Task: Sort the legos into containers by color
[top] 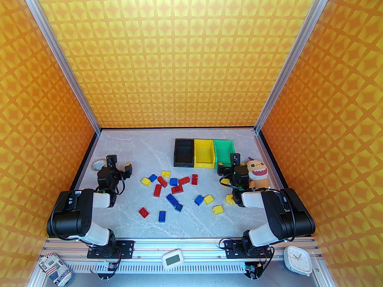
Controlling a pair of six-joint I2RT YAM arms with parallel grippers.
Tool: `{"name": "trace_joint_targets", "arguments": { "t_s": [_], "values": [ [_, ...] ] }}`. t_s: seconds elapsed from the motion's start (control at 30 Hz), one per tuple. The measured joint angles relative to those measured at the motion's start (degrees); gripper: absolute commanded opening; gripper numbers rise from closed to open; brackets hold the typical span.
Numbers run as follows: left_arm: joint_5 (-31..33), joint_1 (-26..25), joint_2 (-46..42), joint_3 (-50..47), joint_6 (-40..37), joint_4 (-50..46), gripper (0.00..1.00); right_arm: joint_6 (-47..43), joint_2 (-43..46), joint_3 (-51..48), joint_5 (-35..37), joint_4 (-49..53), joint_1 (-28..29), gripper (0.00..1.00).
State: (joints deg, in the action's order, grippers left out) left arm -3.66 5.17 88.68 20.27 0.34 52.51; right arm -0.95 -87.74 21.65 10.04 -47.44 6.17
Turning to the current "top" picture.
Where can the flag print tin can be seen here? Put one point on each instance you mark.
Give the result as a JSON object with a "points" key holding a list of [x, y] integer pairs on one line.
{"points": [[55, 269]]}

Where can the white analog clock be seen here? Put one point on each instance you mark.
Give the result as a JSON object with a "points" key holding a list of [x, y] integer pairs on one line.
{"points": [[297, 260]]}

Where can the aluminium frame post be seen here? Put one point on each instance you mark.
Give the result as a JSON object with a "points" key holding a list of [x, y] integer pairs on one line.
{"points": [[59, 55], [293, 55]]}

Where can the long blue lego brick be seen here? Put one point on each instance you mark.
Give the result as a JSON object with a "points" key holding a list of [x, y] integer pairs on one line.
{"points": [[172, 199]]}

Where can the yellow lego brick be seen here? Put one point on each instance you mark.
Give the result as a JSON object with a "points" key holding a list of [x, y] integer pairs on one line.
{"points": [[145, 181], [209, 199], [217, 210], [165, 173]]}

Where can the small circuit board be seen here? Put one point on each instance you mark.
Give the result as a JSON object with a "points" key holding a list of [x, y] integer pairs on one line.
{"points": [[250, 268], [111, 267]]}

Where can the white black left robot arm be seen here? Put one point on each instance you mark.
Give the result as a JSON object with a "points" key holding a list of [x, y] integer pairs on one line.
{"points": [[74, 217]]}

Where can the round yellow lego piece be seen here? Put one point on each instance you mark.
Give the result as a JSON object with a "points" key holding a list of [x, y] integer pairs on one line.
{"points": [[229, 199]]}

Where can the black plastic bin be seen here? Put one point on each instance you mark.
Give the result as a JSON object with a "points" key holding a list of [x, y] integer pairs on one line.
{"points": [[184, 151]]}

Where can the yellow plastic bin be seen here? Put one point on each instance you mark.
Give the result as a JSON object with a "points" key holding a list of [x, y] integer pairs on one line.
{"points": [[204, 154]]}

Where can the orange monster plush toy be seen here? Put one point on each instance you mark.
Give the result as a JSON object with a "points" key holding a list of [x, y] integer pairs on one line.
{"points": [[258, 172]]}

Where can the green plastic bin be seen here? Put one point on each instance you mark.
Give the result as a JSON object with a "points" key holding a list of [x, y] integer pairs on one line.
{"points": [[223, 151]]}

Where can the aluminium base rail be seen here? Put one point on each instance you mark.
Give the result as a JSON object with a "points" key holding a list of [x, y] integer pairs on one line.
{"points": [[194, 247]]}

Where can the white tape roll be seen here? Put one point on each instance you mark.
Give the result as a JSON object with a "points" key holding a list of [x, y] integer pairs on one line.
{"points": [[92, 164]]}

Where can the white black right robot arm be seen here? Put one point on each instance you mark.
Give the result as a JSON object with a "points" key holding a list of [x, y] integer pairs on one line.
{"points": [[287, 217]]}

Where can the long red lego brick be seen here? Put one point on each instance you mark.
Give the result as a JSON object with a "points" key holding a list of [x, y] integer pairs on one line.
{"points": [[184, 181], [162, 181]]}

